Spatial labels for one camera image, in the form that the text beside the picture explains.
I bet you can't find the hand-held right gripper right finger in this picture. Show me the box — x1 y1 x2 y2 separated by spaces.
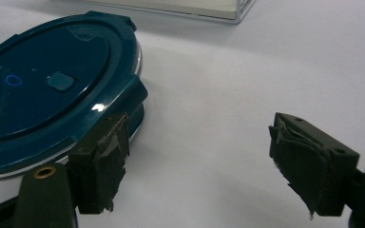
267 111 365 228

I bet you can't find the white box edge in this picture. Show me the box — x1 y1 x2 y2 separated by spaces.
52 0 257 26

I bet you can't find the teal oval appliance lid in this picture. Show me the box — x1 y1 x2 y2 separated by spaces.
0 10 149 182

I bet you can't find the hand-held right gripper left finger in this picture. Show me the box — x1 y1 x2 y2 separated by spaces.
12 111 131 228

